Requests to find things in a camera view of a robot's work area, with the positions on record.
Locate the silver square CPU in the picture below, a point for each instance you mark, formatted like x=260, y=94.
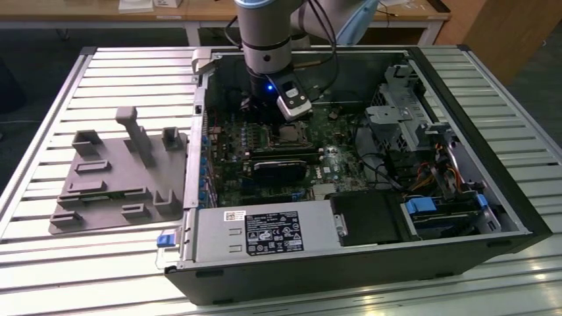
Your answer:
x=292, y=134

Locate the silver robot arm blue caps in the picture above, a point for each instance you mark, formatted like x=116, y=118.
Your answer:
x=263, y=33

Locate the CPU socket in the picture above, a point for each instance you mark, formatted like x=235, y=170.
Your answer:
x=307, y=147

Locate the round coin battery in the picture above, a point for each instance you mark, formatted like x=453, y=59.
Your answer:
x=332, y=114

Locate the black RAM stick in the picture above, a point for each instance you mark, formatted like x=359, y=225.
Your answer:
x=284, y=151

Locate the black graphics card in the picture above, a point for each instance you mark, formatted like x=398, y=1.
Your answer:
x=280, y=171

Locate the green motherboard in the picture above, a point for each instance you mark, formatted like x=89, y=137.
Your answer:
x=342, y=164

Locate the grey metal drive cage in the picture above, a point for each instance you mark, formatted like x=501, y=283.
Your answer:
x=409, y=98

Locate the small white box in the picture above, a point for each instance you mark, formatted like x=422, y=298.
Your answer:
x=167, y=3

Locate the small silver heatsink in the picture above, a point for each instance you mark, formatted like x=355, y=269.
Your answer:
x=324, y=191

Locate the large white box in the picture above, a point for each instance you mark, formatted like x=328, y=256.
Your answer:
x=136, y=6

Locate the grey plastic part rack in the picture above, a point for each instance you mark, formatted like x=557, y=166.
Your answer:
x=109, y=171

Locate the black plastic shroud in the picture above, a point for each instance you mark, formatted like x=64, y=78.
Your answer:
x=372, y=217

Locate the grey power supply with label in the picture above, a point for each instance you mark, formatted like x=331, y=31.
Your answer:
x=211, y=237

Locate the blue disk carrier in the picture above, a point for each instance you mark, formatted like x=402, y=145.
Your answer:
x=421, y=206

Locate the blue case latch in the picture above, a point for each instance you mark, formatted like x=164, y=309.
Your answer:
x=166, y=240

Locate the wooden cabinet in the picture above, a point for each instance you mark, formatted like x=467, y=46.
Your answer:
x=505, y=33

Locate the black hard disk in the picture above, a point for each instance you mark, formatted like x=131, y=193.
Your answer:
x=443, y=224

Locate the black open PC case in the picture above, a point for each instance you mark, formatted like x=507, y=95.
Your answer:
x=307, y=283

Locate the small blue plastic tab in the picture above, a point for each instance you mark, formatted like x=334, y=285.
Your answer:
x=481, y=201

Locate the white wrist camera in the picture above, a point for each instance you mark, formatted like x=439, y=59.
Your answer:
x=291, y=98

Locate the wooden desk white frame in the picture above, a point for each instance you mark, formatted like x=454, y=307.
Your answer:
x=65, y=13

